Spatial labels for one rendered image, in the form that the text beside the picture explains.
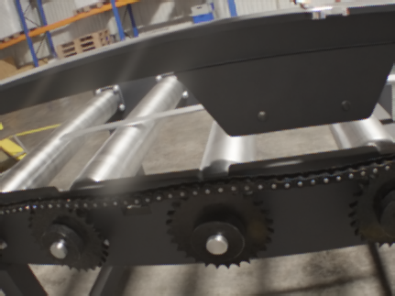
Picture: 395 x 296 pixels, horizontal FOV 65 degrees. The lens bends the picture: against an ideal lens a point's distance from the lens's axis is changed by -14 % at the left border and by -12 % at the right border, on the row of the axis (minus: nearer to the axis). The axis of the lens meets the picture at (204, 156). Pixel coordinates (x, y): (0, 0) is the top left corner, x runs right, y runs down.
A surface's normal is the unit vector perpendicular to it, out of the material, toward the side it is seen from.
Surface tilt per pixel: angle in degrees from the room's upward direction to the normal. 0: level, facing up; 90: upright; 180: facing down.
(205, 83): 90
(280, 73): 90
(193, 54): 90
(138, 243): 90
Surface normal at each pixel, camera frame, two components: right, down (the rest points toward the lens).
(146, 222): -0.13, 0.46
